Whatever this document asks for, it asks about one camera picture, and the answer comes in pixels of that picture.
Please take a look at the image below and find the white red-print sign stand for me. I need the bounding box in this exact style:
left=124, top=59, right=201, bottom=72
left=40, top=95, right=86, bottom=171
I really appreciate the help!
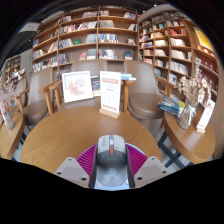
left=98, top=70, right=122, bottom=119

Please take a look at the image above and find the glass vase with dried flowers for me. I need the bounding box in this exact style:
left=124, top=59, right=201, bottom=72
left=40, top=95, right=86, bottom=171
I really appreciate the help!
left=176, top=56, right=213, bottom=130

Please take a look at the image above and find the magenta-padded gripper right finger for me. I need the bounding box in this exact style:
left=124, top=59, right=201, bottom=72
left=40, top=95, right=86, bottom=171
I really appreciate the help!
left=125, top=143, right=171, bottom=189

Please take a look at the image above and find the white framed flower picture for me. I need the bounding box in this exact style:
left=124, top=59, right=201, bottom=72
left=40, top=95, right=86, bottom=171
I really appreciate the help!
left=61, top=70, right=94, bottom=104

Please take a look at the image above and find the dark cover book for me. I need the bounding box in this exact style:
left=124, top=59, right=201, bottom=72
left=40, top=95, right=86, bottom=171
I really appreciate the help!
left=90, top=75, right=102, bottom=98

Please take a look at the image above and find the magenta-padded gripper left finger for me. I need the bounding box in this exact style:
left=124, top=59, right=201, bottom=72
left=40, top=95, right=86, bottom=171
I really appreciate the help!
left=53, top=146, right=98, bottom=189

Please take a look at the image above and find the stack of blue books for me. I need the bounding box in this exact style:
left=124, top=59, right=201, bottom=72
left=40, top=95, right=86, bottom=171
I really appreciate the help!
left=157, top=94, right=186, bottom=118

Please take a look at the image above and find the distant wooden bookshelf unit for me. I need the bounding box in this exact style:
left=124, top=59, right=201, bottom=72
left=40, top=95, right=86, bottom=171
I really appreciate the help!
left=3, top=54, right=28, bottom=84

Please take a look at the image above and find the grey computer mouse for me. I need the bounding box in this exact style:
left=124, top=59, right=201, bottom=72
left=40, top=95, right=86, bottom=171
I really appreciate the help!
left=94, top=134, right=129, bottom=188

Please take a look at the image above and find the curved wooden bookshelf unit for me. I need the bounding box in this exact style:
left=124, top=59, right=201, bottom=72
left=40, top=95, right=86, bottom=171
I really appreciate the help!
left=137, top=9, right=224, bottom=101

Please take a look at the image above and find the small white sign stand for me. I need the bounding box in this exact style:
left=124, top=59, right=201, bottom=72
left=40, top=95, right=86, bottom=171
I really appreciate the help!
left=195, top=99, right=216, bottom=134

